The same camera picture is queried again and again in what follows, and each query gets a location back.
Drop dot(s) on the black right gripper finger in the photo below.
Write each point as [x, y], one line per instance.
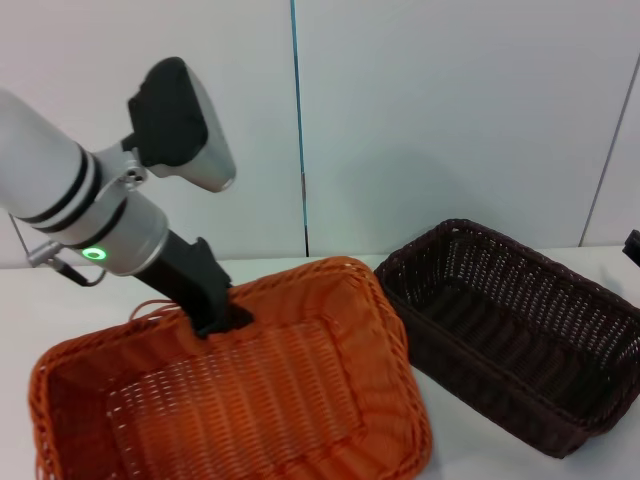
[635, 246]

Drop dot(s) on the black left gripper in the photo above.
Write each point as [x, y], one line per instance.
[195, 285]

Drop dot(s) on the orange woven plastic basket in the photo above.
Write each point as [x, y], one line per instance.
[250, 400]

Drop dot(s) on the dark brown woven basket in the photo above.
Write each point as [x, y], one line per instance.
[510, 340]

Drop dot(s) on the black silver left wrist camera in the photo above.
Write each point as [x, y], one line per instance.
[170, 120]

